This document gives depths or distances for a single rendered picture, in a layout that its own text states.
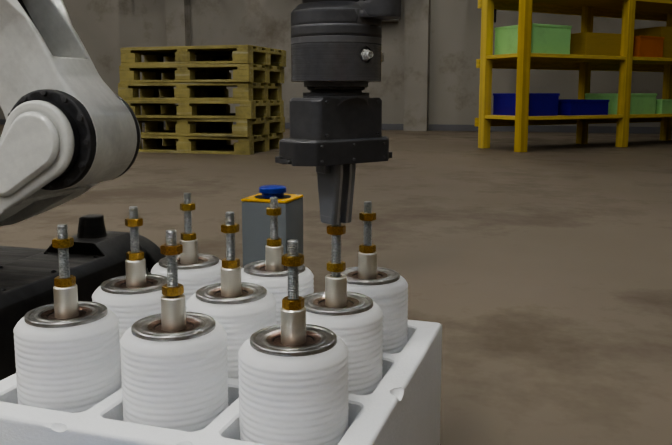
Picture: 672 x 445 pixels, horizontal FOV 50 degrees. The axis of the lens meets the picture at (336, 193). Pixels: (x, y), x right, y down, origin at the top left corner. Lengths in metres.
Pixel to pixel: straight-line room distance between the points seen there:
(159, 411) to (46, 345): 0.12
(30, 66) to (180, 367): 0.60
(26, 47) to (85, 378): 0.56
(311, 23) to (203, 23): 9.88
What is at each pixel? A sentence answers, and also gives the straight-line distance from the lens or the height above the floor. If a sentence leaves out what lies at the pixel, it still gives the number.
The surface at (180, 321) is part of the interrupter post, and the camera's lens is 0.68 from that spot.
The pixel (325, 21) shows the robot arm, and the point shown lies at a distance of 0.68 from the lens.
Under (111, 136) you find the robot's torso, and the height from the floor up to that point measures 0.40.
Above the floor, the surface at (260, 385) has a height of 0.23.
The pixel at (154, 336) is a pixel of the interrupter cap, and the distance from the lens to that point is 0.66.
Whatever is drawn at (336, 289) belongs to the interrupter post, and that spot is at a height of 0.27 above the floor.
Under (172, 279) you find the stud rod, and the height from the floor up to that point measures 0.30.
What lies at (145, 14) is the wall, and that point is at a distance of 11.01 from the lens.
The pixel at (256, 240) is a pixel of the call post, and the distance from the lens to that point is 1.05.
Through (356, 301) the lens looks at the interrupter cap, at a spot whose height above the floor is 0.25.
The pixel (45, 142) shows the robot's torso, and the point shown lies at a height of 0.40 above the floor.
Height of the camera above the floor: 0.46
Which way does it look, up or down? 8 degrees down
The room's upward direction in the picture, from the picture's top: straight up
